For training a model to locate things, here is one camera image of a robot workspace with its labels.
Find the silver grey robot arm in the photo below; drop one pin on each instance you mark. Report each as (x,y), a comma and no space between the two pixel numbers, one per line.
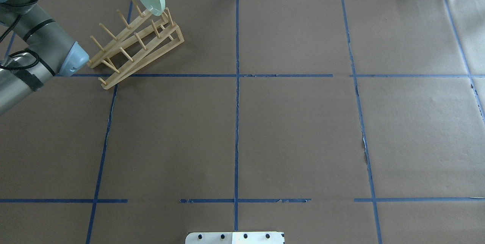
(50,51)

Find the wooden plate rack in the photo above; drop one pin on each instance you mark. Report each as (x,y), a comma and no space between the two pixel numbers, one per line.
(142,41)

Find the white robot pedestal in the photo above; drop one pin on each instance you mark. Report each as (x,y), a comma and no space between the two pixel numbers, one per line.
(245,237)

